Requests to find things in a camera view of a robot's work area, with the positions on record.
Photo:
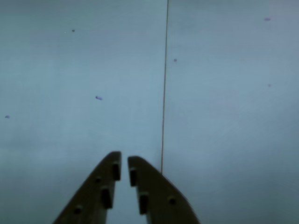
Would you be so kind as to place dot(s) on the gray foam mat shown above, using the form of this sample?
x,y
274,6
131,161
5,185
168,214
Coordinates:
x,y
233,105
70,70

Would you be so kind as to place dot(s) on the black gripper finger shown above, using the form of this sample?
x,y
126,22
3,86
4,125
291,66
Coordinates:
x,y
93,193
161,198

